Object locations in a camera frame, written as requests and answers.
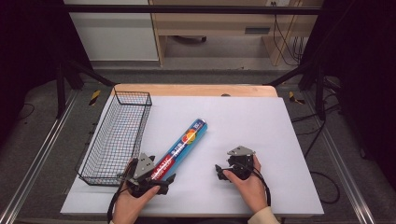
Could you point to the yellow black floor tape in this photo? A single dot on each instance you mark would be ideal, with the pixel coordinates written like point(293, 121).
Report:
point(94, 97)
point(294, 98)

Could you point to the black curtain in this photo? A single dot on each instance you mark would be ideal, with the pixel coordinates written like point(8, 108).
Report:
point(28, 46)
point(361, 62)

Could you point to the blue plastic wrap box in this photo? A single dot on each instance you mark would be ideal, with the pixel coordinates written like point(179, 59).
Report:
point(183, 146)

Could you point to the black metal stand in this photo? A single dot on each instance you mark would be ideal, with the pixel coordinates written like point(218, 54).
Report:
point(319, 90)
point(61, 90)

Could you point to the person's right hand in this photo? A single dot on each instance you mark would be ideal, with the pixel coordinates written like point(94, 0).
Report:
point(249, 189)

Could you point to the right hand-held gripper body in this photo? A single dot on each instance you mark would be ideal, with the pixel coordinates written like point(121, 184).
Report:
point(241, 161)

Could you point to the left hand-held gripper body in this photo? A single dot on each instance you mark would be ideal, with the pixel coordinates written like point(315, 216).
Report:
point(141, 168)

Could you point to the black horizontal frame bar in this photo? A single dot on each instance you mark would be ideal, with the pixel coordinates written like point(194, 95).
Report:
point(186, 9)

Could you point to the person's left hand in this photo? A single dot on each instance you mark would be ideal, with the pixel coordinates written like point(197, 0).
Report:
point(130, 205)

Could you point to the light wooden desk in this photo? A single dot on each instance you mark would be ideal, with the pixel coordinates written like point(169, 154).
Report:
point(218, 21)

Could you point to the aluminium floor rail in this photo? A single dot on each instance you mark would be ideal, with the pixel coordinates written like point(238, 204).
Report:
point(342, 168)
point(37, 158)

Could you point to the white cabinet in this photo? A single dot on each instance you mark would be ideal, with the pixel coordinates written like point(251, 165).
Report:
point(115, 34)

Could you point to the wooden table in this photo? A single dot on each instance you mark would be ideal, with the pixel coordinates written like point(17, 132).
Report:
point(193, 89)

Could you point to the white table mat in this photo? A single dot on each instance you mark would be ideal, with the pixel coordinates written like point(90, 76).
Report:
point(249, 130)

